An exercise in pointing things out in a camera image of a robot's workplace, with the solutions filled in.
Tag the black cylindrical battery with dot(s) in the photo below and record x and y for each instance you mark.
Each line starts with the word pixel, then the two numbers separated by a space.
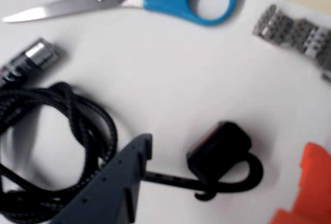
pixel 33 56

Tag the silver steel wristwatch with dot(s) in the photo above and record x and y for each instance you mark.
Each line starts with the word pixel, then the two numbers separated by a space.
pixel 297 35

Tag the black bike light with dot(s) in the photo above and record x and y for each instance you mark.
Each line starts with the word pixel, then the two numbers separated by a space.
pixel 222 146

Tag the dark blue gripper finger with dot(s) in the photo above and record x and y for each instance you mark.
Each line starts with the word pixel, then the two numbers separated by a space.
pixel 108 187

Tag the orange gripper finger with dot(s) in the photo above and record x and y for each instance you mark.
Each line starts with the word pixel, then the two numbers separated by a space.
pixel 315 182

